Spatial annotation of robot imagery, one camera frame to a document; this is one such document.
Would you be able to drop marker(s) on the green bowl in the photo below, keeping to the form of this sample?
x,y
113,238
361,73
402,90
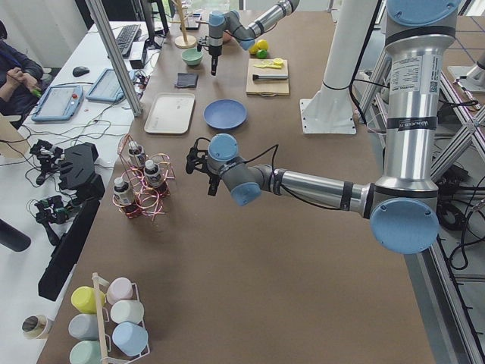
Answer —
x,y
192,57

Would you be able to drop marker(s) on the white cup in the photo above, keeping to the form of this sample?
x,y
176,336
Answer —
x,y
127,311

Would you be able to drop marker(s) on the pale green cup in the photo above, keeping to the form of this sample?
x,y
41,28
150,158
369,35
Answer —
x,y
86,352

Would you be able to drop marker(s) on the blue plastic plate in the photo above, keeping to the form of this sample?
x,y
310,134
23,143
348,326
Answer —
x,y
225,114

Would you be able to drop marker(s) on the pink bowl of ice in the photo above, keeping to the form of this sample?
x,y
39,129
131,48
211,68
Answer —
x,y
227,37

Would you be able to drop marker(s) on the tea bottle front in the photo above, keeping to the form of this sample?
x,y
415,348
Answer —
x,y
154,177

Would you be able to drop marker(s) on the tea bottle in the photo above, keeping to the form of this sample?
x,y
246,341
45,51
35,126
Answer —
x,y
137,154
154,177
125,198

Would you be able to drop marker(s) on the blue teach pendant near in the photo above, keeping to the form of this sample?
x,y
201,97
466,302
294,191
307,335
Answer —
x,y
58,103

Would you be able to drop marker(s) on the white wire cup rack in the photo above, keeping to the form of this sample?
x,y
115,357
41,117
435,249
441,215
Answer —
x,y
103,317

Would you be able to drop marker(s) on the green lime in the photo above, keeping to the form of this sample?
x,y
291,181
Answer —
x,y
261,54

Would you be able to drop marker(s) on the tea bottle back left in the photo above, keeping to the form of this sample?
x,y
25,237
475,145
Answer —
x,y
125,198

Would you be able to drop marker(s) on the steel muddler black tip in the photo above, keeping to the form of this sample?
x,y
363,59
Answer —
x,y
269,77

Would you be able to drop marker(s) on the light blue cup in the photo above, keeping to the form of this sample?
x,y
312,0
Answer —
x,y
130,338

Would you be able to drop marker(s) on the yellow lemon lower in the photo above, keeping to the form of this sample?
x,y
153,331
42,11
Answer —
x,y
253,49

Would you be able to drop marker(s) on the seated person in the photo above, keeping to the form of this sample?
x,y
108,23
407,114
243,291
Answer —
x,y
21,80

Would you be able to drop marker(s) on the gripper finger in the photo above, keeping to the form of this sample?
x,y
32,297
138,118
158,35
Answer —
x,y
214,62
212,190

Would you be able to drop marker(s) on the tape roll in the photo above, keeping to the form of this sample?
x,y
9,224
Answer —
x,y
36,327

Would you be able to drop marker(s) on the pink cup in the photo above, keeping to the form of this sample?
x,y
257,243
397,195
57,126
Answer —
x,y
119,289

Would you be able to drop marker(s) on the wooden cutting board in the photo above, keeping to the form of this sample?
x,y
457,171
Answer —
x,y
266,88

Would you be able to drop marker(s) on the yellow-green cup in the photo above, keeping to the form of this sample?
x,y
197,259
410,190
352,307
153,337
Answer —
x,y
83,299

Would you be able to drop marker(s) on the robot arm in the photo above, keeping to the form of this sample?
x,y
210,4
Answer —
x,y
219,23
401,204

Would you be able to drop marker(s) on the blue teach pendant far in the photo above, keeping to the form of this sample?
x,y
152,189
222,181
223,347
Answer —
x,y
106,89

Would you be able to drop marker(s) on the black keyboard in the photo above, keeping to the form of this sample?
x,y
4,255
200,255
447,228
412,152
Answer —
x,y
126,37

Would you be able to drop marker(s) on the black computer mouse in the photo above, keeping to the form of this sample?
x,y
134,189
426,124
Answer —
x,y
80,71

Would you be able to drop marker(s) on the copper wire bottle rack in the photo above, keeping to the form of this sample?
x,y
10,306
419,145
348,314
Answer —
x,y
149,200

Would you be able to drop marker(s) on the aluminium frame post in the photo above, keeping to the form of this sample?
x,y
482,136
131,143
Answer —
x,y
100,18

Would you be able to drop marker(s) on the yellow lemon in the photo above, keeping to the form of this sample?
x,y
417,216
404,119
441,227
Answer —
x,y
253,49
262,44

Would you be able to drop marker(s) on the grey-blue cup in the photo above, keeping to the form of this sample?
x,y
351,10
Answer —
x,y
84,327

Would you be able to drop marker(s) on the cream rabbit tray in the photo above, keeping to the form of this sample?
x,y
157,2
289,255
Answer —
x,y
170,113

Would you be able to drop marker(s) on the yellow lemon upper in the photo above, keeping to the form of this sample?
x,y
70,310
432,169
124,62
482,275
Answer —
x,y
262,44

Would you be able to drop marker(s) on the wooden mug tree stand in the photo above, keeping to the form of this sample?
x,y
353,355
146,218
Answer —
x,y
185,41

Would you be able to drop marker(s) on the blue teach pendant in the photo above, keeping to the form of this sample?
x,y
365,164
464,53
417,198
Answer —
x,y
106,89
58,103

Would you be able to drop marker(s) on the yellow plastic knife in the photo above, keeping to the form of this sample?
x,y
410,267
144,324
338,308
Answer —
x,y
260,65

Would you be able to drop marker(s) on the tea bottle back right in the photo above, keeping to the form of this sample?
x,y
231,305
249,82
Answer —
x,y
137,154

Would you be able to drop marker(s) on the grey folded cloth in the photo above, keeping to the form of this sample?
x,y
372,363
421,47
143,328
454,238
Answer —
x,y
186,80

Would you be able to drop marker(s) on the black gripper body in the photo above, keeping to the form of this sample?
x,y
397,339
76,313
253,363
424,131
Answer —
x,y
216,51
214,177

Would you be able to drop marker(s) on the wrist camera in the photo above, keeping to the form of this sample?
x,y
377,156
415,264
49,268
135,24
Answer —
x,y
196,160
202,43

